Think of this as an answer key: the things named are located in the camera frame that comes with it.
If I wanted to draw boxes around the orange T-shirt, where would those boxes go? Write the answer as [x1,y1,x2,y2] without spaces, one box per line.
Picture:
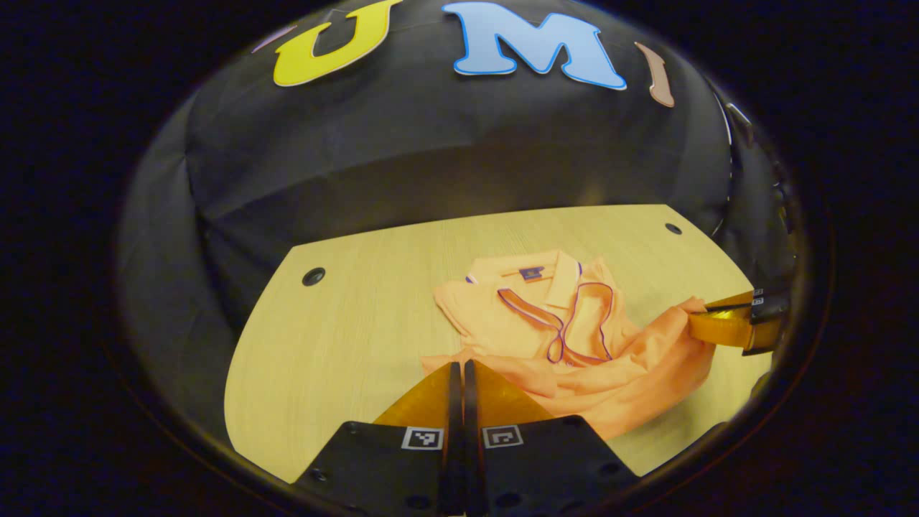
[419,248,720,441]

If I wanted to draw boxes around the black backdrop cloth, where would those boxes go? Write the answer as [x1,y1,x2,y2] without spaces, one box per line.
[117,0,799,450]

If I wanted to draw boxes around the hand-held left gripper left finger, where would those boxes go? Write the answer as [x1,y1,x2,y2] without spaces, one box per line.
[290,361,465,517]

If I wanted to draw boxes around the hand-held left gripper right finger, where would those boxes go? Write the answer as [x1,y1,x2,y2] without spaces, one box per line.
[463,359,641,517]

